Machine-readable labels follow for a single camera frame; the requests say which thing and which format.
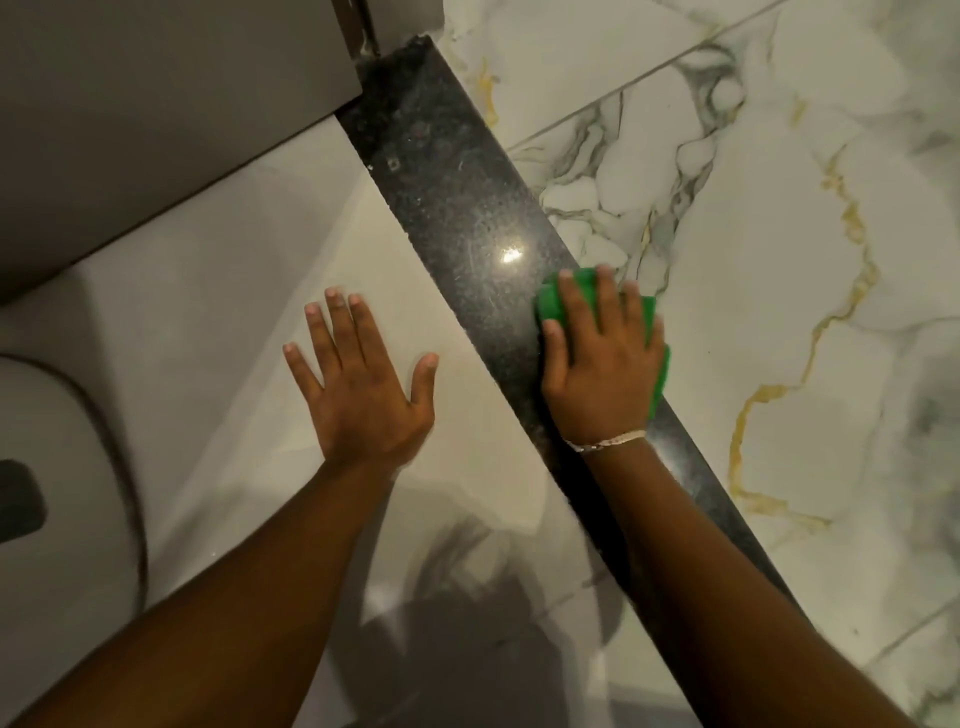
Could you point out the person's right hand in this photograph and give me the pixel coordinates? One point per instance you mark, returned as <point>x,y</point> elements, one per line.
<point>600,375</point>

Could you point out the person's left hand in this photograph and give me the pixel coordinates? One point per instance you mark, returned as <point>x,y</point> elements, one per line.
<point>367,405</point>

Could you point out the person's right middle finger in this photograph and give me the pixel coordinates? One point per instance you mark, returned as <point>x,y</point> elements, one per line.
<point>609,296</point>

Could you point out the person's right forearm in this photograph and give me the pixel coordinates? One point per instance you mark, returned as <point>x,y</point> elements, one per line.
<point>720,600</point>

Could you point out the grey door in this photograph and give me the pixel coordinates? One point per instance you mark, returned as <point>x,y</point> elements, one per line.
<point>150,112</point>

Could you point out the grey door frame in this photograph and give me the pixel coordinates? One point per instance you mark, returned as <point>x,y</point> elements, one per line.
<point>405,15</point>

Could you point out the black granite threshold strip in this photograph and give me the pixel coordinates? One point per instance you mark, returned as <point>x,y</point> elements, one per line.
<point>450,187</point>

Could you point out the white rounded toilet fixture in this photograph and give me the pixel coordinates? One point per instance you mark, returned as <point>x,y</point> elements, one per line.
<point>67,585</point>

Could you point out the person's left middle finger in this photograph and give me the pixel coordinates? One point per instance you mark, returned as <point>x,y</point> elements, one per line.
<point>343,330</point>

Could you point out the person's left forearm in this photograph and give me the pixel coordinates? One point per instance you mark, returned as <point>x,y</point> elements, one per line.
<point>225,607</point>

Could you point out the green scrub pad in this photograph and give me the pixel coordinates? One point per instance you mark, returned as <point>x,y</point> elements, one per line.
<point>550,298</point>

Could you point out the person's left little finger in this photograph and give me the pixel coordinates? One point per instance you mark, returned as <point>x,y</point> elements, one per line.
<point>301,375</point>

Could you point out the person's right thumb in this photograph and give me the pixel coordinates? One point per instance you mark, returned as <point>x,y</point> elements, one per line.
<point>555,351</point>

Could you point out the person's right little finger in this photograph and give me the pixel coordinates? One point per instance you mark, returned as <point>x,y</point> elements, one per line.
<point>655,334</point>

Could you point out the person's left thumb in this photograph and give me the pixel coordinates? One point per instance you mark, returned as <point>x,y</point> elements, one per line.
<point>424,386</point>

